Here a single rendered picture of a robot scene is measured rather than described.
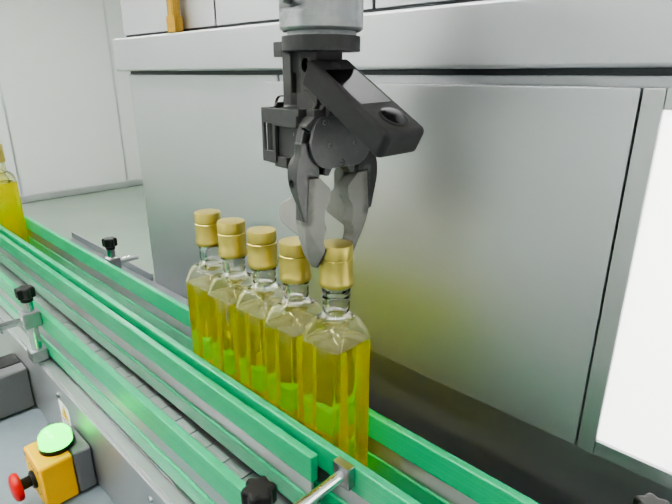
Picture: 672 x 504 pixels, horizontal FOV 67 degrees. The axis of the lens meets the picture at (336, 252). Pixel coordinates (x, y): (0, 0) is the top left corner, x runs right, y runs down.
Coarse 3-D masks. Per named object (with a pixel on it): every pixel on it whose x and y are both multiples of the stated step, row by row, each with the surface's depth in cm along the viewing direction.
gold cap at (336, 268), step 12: (324, 240) 52; (336, 240) 52; (348, 240) 52; (336, 252) 49; (348, 252) 50; (324, 264) 50; (336, 264) 50; (348, 264) 50; (324, 276) 51; (336, 276) 50; (348, 276) 51; (324, 288) 51; (336, 288) 50
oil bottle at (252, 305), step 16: (256, 288) 60; (272, 288) 60; (240, 304) 60; (256, 304) 58; (272, 304) 59; (240, 320) 61; (256, 320) 59; (240, 336) 62; (256, 336) 60; (240, 352) 63; (256, 352) 60; (240, 368) 64; (256, 368) 61; (256, 384) 62
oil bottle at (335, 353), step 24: (312, 336) 53; (336, 336) 51; (360, 336) 53; (312, 360) 53; (336, 360) 51; (360, 360) 54; (312, 384) 54; (336, 384) 52; (360, 384) 55; (312, 408) 56; (336, 408) 53; (360, 408) 56; (336, 432) 54; (360, 432) 57; (360, 456) 58
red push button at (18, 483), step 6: (12, 474) 70; (12, 480) 70; (18, 480) 70; (24, 480) 71; (30, 480) 71; (12, 486) 69; (18, 486) 69; (24, 486) 71; (30, 486) 71; (12, 492) 70; (18, 492) 69; (24, 492) 70; (18, 498) 69; (24, 498) 70
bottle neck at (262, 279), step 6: (252, 270) 59; (258, 270) 59; (264, 270) 59; (270, 270) 59; (252, 276) 60; (258, 276) 59; (264, 276) 59; (270, 276) 59; (252, 282) 60; (258, 282) 59; (264, 282) 59; (270, 282) 60; (276, 282) 61; (258, 288) 59; (264, 288) 59
